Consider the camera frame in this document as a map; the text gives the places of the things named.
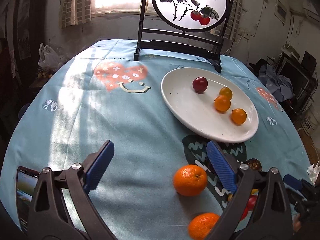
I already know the right checkered curtain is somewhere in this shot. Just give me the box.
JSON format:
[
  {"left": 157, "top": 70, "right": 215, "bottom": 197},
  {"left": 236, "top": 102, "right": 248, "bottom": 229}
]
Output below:
[{"left": 209, "top": 0, "right": 243, "bottom": 41}]

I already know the light blue printed tablecloth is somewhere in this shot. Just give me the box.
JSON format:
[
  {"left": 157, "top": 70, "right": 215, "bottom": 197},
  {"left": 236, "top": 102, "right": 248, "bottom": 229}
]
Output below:
[{"left": 0, "top": 38, "right": 312, "bottom": 240}]

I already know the large orange persimmon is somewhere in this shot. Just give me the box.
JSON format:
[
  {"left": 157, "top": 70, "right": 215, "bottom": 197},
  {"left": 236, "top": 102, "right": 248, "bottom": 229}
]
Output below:
[{"left": 214, "top": 95, "right": 231, "bottom": 112}]

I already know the red cherry tomato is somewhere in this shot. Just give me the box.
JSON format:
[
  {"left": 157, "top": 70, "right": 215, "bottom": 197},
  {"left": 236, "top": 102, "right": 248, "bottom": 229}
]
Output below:
[
  {"left": 240, "top": 207, "right": 248, "bottom": 220},
  {"left": 246, "top": 194, "right": 257, "bottom": 211}
]

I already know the black metal rack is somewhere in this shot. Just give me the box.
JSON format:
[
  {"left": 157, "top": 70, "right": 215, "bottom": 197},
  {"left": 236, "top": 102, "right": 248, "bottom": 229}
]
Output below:
[{"left": 267, "top": 51, "right": 318, "bottom": 114}]

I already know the white plastic bucket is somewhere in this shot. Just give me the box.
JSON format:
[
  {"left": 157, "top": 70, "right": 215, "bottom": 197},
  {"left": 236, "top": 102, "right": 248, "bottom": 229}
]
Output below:
[{"left": 301, "top": 105, "right": 319, "bottom": 136}]

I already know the yellow round fruit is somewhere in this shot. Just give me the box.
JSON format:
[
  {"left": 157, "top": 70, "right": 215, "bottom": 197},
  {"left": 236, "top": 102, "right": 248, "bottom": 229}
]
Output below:
[{"left": 251, "top": 189, "right": 259, "bottom": 194}]

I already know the white oval plate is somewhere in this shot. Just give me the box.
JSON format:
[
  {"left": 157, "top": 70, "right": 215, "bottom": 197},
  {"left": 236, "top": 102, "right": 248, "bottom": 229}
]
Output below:
[{"left": 161, "top": 67, "right": 259, "bottom": 143}]

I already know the round painted table screen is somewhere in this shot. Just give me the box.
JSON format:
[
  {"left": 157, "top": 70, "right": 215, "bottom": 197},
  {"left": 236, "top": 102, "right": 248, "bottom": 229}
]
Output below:
[{"left": 133, "top": 0, "right": 234, "bottom": 73}]

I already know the mandarin orange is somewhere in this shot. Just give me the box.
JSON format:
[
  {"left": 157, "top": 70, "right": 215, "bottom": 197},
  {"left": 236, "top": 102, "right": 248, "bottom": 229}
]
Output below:
[
  {"left": 188, "top": 213, "right": 220, "bottom": 240},
  {"left": 173, "top": 165, "right": 208, "bottom": 197}
]

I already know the crumpled white tissue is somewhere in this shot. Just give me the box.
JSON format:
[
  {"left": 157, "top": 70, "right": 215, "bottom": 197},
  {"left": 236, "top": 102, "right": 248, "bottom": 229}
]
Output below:
[{"left": 307, "top": 161, "right": 319, "bottom": 185}]

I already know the person's right hand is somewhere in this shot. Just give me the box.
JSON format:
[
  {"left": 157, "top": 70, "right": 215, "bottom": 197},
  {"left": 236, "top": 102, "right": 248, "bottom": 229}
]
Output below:
[{"left": 292, "top": 213, "right": 302, "bottom": 233}]

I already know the checkered curtain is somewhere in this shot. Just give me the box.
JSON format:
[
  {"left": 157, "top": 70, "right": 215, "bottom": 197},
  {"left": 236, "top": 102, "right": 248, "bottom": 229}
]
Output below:
[
  {"left": 209, "top": 0, "right": 243, "bottom": 41},
  {"left": 59, "top": 0, "right": 92, "bottom": 29}
]

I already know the pile of blue clothes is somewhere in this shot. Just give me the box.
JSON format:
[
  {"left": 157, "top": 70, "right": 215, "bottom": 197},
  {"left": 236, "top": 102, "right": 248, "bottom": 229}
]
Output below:
[{"left": 258, "top": 64, "right": 294, "bottom": 102}]

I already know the red smartphone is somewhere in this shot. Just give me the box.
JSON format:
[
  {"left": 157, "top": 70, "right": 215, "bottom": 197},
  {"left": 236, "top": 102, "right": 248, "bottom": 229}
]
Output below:
[{"left": 16, "top": 166, "right": 40, "bottom": 235}]

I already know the dark wrinkled passion fruit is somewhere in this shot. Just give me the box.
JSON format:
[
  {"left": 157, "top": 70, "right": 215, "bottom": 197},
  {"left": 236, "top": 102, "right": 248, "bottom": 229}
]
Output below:
[{"left": 245, "top": 158, "right": 263, "bottom": 171}]

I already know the white plastic bag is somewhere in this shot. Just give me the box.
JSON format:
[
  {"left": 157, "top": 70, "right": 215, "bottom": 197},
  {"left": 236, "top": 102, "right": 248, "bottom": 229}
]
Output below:
[{"left": 38, "top": 43, "right": 65, "bottom": 72}]

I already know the left checkered curtain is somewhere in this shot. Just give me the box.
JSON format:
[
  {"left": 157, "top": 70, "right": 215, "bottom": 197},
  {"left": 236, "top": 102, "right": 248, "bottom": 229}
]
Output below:
[{"left": 59, "top": 0, "right": 92, "bottom": 29}]

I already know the small orange tomato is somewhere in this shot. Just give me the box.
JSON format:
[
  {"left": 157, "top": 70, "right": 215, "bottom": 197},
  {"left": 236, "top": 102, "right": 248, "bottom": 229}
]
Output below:
[
  {"left": 219, "top": 87, "right": 233, "bottom": 100},
  {"left": 231, "top": 108, "right": 247, "bottom": 125}
]

